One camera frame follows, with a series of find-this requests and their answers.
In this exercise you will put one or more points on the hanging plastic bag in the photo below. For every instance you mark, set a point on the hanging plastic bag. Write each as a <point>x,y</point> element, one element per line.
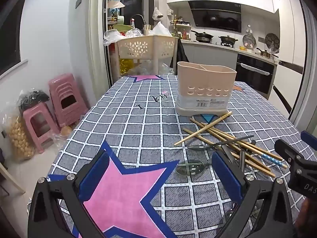
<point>157,13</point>

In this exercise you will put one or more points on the dark wall switch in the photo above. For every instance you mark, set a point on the dark wall switch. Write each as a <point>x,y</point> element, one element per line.
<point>78,1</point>

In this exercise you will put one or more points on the black lidded wok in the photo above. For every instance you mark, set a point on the black lidded wok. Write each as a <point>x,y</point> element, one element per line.
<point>203,36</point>

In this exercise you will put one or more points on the dark window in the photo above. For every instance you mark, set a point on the dark window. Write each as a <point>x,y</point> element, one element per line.
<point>12,42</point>

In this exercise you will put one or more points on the spice rack with bottles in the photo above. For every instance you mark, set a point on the spice rack with bottles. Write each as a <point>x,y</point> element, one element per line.
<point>179,29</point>

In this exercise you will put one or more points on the person's right hand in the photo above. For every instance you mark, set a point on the person's right hand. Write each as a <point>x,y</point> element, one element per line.
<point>308,218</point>

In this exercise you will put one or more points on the beige plastic basket trolley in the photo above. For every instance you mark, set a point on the beige plastic basket trolley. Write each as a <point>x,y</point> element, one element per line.
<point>138,45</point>

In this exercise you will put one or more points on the clear bag of yellow balls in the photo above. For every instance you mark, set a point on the clear bag of yellow balls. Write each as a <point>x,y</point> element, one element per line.
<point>17,138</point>

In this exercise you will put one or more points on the white refrigerator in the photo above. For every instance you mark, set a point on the white refrigerator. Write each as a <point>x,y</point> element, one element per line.
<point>287,42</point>

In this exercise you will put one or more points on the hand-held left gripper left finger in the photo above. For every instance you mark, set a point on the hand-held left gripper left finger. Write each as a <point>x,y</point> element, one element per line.
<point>95,176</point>

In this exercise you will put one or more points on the small steel saucepan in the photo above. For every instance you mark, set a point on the small steel saucepan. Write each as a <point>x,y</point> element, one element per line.
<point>263,53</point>

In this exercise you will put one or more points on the clear plastic bag with produce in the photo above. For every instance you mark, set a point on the clear plastic bag with produce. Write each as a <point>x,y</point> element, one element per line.
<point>64,132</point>

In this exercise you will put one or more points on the stack of pink plastic stools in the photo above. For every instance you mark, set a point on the stack of pink plastic stools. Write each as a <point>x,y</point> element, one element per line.
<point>62,89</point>

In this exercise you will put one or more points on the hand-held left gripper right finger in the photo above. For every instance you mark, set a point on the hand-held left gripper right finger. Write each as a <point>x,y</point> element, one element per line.
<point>226,176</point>

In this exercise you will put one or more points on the white plastic bag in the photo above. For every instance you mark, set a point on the white plastic bag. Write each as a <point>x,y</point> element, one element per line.
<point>159,29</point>

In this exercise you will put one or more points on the green bowl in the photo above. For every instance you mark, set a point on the green bowl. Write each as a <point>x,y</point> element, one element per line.
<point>121,27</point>

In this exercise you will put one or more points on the grey checked tablecloth with stars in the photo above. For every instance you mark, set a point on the grey checked tablecloth with stars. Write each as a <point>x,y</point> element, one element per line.
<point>138,129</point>

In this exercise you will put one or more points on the round black divided pan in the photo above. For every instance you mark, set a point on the round black divided pan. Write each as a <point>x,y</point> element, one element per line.
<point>272,41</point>

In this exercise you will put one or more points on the black range hood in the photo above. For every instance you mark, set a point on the black range hood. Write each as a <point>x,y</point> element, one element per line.
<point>215,17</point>

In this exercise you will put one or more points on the crumpled clear plastic bags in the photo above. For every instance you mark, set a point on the crumpled clear plastic bags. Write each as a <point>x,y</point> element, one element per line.
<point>111,36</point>

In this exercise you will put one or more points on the beige knife block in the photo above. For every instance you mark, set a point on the beige knife block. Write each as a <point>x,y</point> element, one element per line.
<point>147,31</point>

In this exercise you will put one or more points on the beige plastic utensil holder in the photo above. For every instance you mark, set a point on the beige plastic utensil holder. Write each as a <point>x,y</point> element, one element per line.
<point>205,79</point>

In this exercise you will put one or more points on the grey kitchen counter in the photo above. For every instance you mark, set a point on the grey kitchen counter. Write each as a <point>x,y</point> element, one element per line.
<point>205,54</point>

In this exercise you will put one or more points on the black built-in oven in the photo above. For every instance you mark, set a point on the black built-in oven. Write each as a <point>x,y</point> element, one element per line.
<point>255,76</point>

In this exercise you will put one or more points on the chopstick with blue patterned end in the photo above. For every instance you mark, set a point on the chopstick with blue patterned end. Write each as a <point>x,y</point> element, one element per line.
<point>271,159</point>

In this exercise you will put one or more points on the yellow bowl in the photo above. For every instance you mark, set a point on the yellow bowl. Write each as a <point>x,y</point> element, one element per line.
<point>242,47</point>

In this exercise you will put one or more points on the black plastic bag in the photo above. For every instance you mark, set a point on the black plastic bag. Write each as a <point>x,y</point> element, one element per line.
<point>32,96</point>

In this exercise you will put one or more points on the black curved faucet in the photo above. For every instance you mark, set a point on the black curved faucet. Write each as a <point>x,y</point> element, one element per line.
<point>138,15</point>

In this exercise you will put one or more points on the bunch of bamboo chopsticks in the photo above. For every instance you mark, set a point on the bunch of bamboo chopsticks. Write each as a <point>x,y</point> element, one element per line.
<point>203,128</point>

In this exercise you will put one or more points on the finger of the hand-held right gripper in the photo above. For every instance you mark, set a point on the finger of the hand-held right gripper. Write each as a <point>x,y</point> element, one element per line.
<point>284,147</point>
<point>309,140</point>

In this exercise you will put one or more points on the yellow oil bottle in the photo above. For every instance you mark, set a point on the yellow oil bottle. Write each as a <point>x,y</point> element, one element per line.
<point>127,67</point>

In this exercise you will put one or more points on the single pink plastic stool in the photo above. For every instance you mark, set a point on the single pink plastic stool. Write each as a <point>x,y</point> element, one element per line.
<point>32,114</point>

